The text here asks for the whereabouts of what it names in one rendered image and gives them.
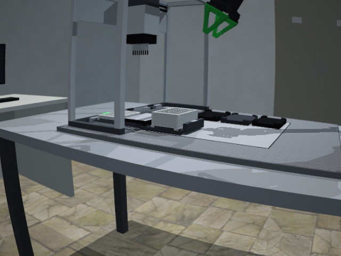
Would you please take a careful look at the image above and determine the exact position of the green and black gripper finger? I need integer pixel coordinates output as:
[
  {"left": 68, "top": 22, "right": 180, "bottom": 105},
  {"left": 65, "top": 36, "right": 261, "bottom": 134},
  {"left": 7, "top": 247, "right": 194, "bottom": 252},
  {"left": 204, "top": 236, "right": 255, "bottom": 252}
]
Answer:
[
  {"left": 212, "top": 15, "right": 237, "bottom": 38},
  {"left": 203, "top": 3, "right": 229, "bottom": 34}
]

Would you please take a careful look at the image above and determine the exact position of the white deep-well block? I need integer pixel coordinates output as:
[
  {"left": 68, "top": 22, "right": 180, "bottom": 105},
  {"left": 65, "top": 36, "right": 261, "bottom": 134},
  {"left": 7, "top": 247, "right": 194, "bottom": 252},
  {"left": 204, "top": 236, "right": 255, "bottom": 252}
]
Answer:
[{"left": 151, "top": 107, "right": 198, "bottom": 131}]

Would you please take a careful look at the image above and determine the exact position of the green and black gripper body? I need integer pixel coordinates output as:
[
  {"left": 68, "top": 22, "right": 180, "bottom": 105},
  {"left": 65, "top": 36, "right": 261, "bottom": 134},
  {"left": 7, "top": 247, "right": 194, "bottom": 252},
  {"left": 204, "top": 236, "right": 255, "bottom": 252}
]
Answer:
[{"left": 207, "top": 0, "right": 243, "bottom": 23}]

